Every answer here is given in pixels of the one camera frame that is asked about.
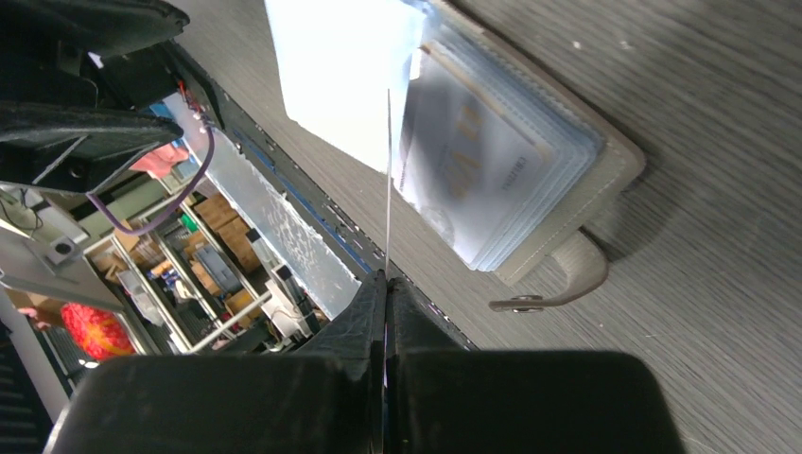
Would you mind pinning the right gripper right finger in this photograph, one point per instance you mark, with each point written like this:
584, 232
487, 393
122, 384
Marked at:
444, 398

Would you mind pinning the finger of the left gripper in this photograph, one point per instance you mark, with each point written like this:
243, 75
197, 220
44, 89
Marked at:
43, 42
75, 150

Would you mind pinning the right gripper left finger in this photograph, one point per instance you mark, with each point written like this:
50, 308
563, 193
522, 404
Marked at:
324, 397

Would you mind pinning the clear grey card holder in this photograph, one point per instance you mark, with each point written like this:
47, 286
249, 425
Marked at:
593, 161

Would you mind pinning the silver VIP card front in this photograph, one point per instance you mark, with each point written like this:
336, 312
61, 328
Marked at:
467, 167

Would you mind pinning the silver vip card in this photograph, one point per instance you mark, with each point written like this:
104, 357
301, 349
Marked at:
467, 167
388, 211

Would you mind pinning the silver VIP card back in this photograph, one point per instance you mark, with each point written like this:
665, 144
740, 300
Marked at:
388, 211

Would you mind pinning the background storage shelves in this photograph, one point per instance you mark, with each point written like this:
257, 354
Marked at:
202, 282

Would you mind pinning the red mesh bag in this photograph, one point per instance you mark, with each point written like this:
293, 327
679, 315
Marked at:
97, 332

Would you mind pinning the aluminium rail frame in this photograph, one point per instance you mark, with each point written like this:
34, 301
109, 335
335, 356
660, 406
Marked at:
320, 272

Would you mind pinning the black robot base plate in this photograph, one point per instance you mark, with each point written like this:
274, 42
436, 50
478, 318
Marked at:
356, 250

